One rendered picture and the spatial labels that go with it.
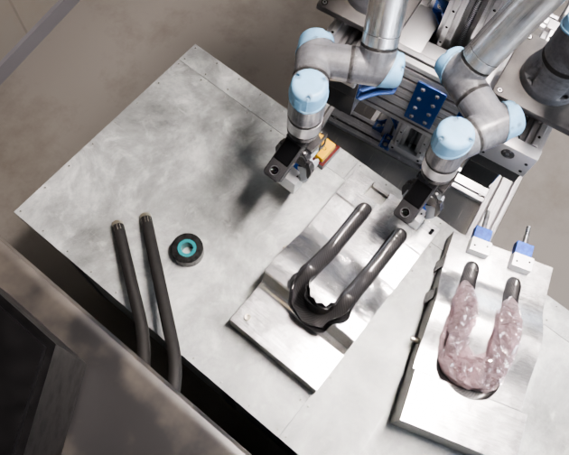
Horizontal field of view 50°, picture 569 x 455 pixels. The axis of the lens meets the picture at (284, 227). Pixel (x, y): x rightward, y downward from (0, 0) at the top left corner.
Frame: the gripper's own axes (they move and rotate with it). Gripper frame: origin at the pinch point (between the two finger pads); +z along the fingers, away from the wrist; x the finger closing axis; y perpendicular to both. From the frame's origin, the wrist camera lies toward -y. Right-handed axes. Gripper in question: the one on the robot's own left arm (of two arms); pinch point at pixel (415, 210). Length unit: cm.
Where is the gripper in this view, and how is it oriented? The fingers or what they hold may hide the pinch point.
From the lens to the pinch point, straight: 151.6
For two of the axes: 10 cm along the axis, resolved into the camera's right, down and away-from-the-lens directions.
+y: 6.3, -7.3, 2.7
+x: -7.8, -5.8, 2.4
